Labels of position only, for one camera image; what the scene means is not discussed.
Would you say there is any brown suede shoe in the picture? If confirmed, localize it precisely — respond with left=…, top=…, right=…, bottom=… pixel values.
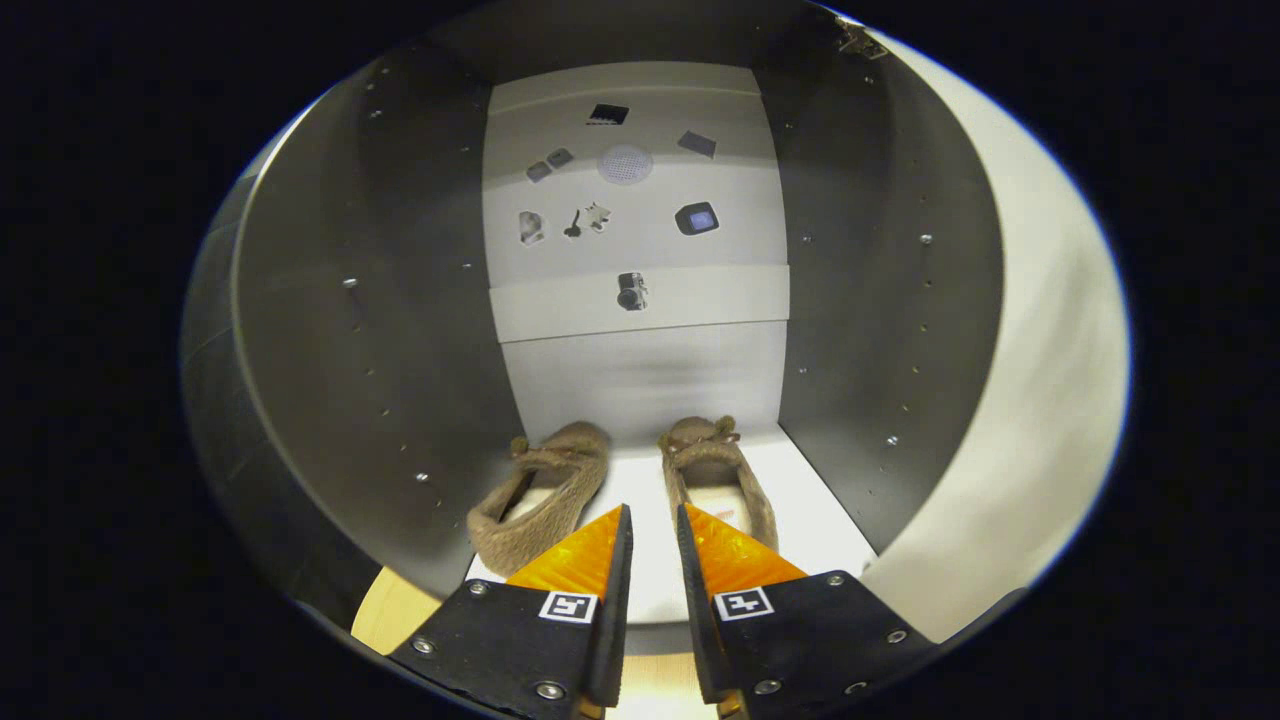
left=466, top=420, right=612, bottom=579
left=657, top=415, right=781, bottom=553

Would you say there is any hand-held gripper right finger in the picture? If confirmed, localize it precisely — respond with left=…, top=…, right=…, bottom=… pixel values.
left=676, top=503, right=939, bottom=720

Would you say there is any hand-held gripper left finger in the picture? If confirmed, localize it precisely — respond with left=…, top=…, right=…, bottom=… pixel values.
left=388, top=503, right=634, bottom=720

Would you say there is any grey shoe cabinet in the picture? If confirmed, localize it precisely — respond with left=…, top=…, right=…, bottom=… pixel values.
left=180, top=0, right=1006, bottom=626

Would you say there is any white cabinet shelf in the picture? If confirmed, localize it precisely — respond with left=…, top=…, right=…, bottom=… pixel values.
left=465, top=425, right=879, bottom=626

